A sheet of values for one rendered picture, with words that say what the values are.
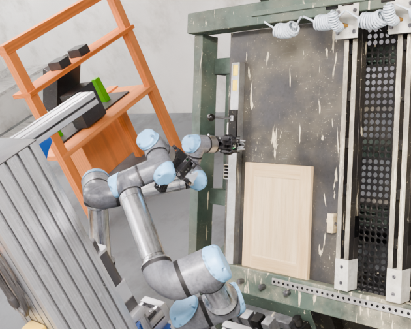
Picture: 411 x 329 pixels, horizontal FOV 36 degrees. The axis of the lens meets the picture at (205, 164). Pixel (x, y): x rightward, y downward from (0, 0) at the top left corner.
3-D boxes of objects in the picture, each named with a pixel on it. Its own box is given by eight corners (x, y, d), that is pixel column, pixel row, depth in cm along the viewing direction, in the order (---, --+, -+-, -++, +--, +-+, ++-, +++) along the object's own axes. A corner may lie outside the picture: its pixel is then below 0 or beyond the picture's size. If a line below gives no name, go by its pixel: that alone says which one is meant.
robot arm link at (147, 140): (138, 153, 208) (132, 134, 213) (155, 167, 217) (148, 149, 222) (158, 140, 207) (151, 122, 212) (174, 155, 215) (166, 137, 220)
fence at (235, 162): (230, 261, 304) (225, 262, 302) (237, 63, 300) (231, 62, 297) (238, 263, 301) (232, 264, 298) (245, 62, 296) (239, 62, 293)
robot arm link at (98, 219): (90, 298, 267) (81, 180, 247) (88, 280, 280) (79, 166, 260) (119, 295, 269) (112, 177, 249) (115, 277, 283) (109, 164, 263)
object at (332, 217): (330, 232, 264) (326, 232, 261) (331, 212, 263) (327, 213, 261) (336, 232, 261) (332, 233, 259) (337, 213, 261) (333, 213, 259)
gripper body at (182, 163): (198, 166, 229) (182, 151, 220) (183, 184, 229) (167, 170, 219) (186, 156, 234) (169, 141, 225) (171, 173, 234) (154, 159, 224)
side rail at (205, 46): (203, 252, 326) (187, 254, 318) (209, 38, 321) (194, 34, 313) (211, 254, 322) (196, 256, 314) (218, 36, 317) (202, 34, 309)
